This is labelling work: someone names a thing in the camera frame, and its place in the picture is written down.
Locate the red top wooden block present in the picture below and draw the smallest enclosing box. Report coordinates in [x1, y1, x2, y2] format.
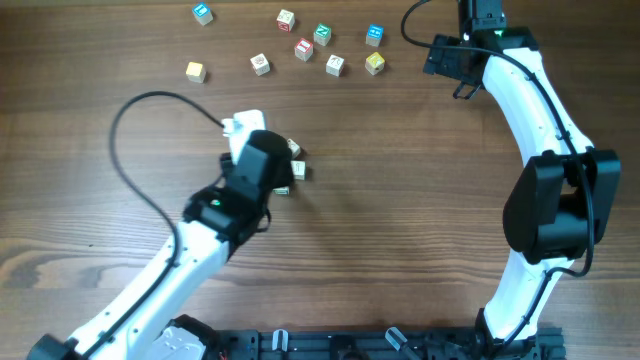
[294, 38, 314, 62]

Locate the wooden block green V side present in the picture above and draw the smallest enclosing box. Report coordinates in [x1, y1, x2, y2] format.
[273, 186, 290, 195]

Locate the yellow top block carrot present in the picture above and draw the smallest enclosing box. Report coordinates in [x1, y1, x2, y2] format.
[365, 52, 386, 75]

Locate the wooden block yellow side A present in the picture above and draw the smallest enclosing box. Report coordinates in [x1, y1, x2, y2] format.
[287, 139, 302, 159]

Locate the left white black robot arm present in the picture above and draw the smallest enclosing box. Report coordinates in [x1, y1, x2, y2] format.
[28, 130, 293, 359]

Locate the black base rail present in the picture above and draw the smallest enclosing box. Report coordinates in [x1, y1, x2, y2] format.
[209, 325, 567, 360]

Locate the blue top wooden block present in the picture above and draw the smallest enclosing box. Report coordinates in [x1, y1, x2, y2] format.
[192, 2, 213, 26]

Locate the green N wooden block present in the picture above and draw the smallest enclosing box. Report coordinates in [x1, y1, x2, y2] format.
[314, 23, 332, 46]

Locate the yellow top wooden block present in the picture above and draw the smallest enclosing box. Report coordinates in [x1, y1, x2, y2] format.
[186, 62, 207, 83]

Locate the red side wooden block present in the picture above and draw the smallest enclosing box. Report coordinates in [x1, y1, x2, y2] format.
[276, 9, 295, 32]

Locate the wooden block red six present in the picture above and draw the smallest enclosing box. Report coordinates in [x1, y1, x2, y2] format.
[326, 54, 344, 77]

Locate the blue top block right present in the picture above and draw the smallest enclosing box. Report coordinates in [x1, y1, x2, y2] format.
[365, 24, 384, 47]

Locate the wooden block apple picture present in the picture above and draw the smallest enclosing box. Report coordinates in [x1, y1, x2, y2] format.
[291, 160, 306, 181]

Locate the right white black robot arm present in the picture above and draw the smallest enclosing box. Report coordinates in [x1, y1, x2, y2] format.
[424, 28, 621, 359]

